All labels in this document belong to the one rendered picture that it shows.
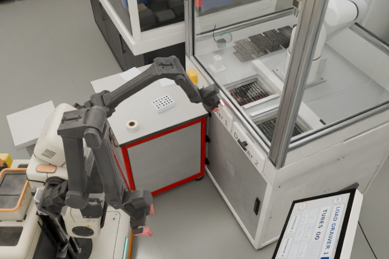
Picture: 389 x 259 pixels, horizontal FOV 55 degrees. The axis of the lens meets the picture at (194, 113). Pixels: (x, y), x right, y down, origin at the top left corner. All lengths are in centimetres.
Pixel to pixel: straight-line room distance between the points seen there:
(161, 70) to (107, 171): 47
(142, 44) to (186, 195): 115
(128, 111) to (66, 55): 204
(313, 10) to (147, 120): 131
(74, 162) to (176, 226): 156
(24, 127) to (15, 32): 257
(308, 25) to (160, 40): 157
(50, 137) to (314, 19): 99
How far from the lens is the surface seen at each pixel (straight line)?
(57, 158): 149
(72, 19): 488
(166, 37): 272
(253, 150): 191
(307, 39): 133
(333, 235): 145
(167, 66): 151
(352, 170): 248
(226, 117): 207
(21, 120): 249
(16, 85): 406
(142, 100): 240
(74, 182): 134
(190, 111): 230
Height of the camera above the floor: 239
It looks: 45 degrees down
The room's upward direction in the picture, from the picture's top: straight up
